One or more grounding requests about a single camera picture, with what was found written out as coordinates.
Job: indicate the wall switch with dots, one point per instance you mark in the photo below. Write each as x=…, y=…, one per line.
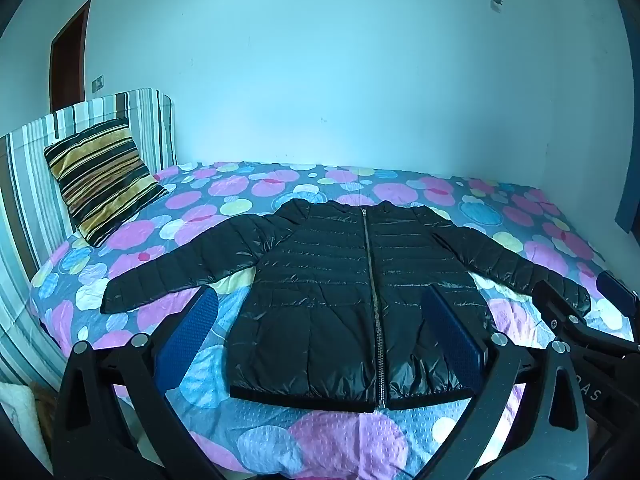
x=98, y=84

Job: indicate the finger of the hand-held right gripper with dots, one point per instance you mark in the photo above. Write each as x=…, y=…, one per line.
x=617, y=295
x=557, y=302

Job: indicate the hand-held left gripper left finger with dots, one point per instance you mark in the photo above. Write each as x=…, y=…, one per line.
x=192, y=330

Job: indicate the white fluffy cloth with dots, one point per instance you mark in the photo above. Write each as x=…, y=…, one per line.
x=17, y=420

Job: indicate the brown door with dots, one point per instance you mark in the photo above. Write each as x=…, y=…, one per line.
x=67, y=65

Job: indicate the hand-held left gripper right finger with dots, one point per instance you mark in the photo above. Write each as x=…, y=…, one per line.
x=452, y=340

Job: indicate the striped headboard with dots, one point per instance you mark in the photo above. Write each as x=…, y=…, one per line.
x=25, y=200

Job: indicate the bed with dotted bedsheet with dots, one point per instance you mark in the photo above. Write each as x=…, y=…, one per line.
x=300, y=185

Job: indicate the black puffer jacket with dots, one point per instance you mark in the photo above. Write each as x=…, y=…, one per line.
x=325, y=300

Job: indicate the striped yellow black pillow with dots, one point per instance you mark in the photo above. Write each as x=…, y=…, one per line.
x=102, y=180

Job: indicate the dark blue panel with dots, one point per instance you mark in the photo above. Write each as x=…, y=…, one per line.
x=631, y=185

